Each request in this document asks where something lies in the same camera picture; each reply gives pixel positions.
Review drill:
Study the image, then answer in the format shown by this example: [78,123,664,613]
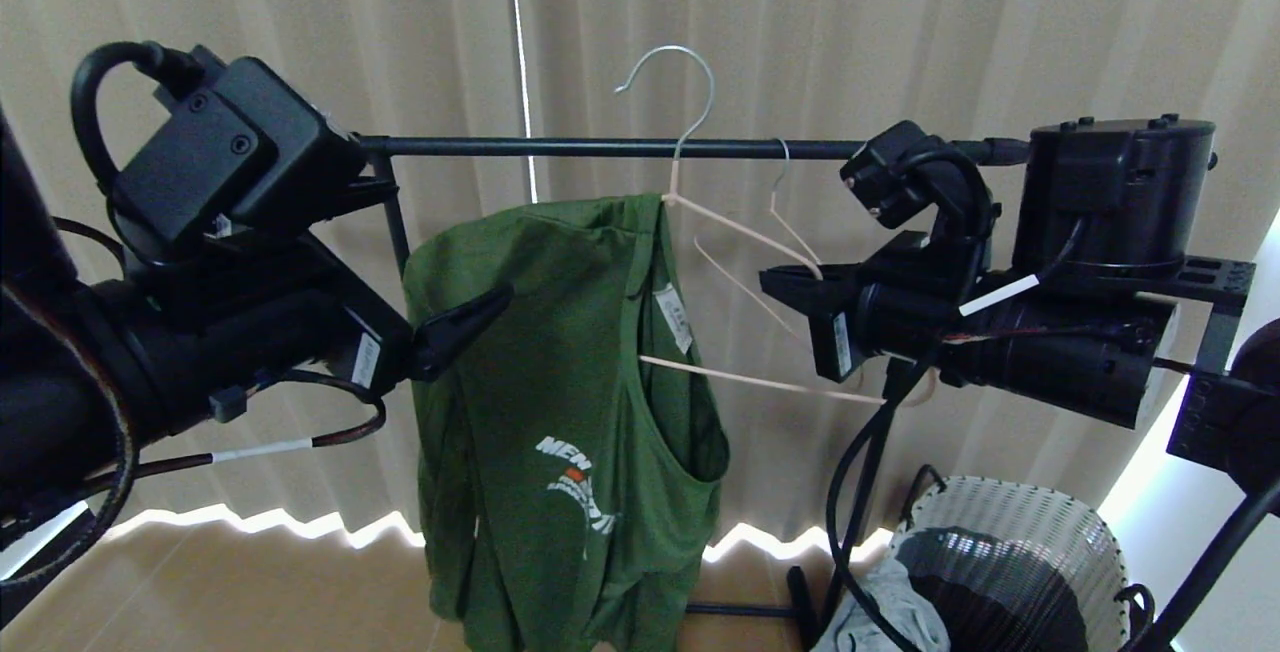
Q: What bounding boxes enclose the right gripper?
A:
[810,275,1179,430]

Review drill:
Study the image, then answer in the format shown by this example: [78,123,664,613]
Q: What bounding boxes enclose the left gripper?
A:
[138,277,517,435]

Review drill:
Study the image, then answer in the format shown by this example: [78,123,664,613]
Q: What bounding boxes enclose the green shirt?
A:
[402,194,731,652]

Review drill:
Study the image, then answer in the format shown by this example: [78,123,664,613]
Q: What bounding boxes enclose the pink clothes hanger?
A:
[613,44,891,405]
[693,138,827,338]

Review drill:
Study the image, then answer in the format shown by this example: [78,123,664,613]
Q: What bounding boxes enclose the pale grey shorts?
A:
[812,560,951,652]

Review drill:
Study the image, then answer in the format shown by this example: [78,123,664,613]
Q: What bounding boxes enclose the white laundry basket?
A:
[890,465,1156,652]

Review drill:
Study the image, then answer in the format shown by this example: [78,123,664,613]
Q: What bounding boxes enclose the black clothes rack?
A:
[355,135,1031,652]

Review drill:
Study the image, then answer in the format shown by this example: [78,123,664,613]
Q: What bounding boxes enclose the beige curtain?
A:
[0,0,1280,573]

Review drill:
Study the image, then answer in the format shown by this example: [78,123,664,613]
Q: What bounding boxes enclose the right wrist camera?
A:
[840,120,1001,273]

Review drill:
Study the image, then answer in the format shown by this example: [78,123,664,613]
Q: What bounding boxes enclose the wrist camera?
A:
[108,44,369,263]
[840,120,1001,273]

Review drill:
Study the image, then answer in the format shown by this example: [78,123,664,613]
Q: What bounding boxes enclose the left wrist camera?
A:
[108,44,369,263]

